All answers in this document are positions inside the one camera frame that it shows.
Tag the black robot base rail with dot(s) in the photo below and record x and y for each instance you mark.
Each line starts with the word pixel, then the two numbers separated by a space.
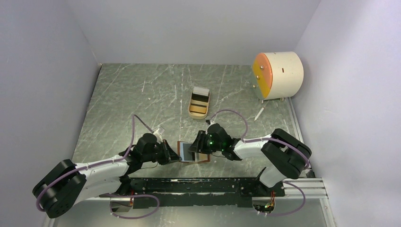
pixel 211 191

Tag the beige oval card tray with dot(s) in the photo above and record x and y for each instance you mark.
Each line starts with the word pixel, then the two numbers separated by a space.
pixel 198 110

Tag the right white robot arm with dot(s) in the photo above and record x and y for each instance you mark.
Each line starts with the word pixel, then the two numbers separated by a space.
pixel 288 156

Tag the stack of white cards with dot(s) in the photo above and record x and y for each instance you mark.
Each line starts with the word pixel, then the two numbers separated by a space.
pixel 202 91

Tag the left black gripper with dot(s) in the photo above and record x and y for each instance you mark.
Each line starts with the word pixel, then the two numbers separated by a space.
pixel 169 155

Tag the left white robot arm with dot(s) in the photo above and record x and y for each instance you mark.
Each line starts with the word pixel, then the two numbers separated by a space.
pixel 69 183

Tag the black card divider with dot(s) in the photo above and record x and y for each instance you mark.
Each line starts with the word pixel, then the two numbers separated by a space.
pixel 201 98

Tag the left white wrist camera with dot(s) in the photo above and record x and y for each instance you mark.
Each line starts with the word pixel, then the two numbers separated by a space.
pixel 160 130

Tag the white pen on table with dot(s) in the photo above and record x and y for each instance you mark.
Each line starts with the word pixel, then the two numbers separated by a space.
pixel 259 113

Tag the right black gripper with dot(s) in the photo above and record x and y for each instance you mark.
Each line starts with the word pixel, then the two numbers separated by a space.
pixel 198 146

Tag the cream cylindrical cabinet orange door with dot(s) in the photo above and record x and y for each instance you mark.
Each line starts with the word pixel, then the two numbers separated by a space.
pixel 277 75

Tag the brown leather card holder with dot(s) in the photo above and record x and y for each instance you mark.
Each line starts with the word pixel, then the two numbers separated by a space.
pixel 186 155

